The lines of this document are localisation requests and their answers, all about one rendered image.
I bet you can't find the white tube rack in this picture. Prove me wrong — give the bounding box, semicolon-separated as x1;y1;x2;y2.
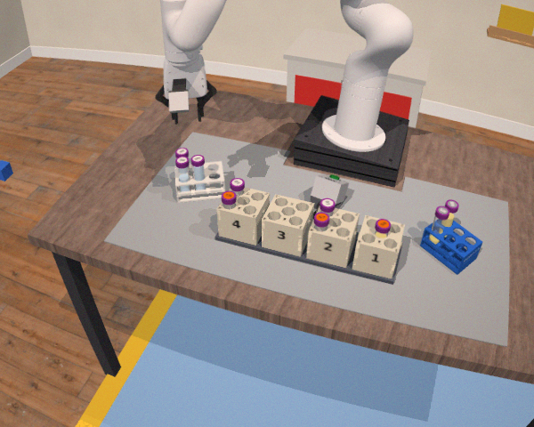
175;161;225;203

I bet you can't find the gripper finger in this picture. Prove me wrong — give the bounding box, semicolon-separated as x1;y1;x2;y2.
196;81;217;122
156;86;178;125

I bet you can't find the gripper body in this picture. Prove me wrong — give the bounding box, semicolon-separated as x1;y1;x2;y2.
164;54;207;100

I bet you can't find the purple-capped clear tube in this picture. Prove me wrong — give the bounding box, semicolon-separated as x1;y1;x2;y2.
320;198;336;217
230;178;245;197

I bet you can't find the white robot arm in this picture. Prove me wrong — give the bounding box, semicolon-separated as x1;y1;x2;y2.
160;0;414;152

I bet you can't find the grey flat mat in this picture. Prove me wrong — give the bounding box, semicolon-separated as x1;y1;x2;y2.
104;132;510;347

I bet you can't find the blue sample rack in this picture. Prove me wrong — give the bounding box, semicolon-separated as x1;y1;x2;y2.
420;221;482;275

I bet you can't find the beige bucket adapter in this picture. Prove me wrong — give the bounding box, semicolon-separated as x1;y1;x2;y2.
306;208;360;268
352;215;405;279
217;188;270;246
262;194;314;257

